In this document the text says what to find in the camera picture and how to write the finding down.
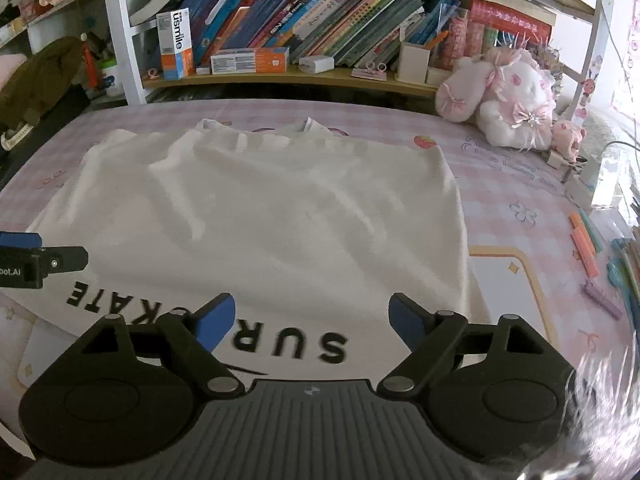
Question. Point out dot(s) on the white orange blue carton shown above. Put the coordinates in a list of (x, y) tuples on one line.
[(175, 45)]

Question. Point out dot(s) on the stack of spiral notebooks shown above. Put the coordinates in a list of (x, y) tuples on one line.
[(631, 280)]

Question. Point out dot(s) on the white jar green lid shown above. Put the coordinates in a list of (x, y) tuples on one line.
[(111, 77)]

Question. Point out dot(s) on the orange highlighter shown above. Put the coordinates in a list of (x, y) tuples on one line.
[(577, 221), (586, 255)]

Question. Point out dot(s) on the white wooden bookshelf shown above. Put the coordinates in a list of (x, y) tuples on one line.
[(117, 35)]

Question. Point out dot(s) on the cream printed t-shirt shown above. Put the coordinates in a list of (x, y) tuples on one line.
[(275, 220)]

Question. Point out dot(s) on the small beige box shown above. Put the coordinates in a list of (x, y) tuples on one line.
[(439, 76)]

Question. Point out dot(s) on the red patterned book set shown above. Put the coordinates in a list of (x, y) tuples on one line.
[(510, 25)]

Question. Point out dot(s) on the red tassel charm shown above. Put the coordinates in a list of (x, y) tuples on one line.
[(90, 62)]

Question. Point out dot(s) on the row of colourful books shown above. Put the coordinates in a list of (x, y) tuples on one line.
[(325, 15)]

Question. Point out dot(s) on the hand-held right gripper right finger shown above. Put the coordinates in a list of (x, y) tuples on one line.
[(407, 320)]

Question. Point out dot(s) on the green highlighter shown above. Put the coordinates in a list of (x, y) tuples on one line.
[(594, 232)]

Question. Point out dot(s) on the beige pen holder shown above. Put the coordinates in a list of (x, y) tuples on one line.
[(414, 62)]

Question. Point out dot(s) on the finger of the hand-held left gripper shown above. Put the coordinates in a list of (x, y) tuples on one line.
[(20, 241), (65, 260)]

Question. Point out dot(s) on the pink bow clips card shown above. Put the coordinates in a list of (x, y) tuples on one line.
[(369, 71)]

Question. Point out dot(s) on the pink white plush rabbit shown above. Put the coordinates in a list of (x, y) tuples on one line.
[(505, 100)]

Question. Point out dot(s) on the blue plastic clip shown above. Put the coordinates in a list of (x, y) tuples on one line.
[(615, 272)]

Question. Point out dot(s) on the purple pen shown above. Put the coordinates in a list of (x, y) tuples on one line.
[(602, 301)]

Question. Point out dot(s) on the small white carton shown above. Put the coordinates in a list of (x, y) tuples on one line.
[(202, 69)]

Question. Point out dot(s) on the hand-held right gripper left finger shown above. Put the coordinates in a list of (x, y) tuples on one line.
[(215, 320)]

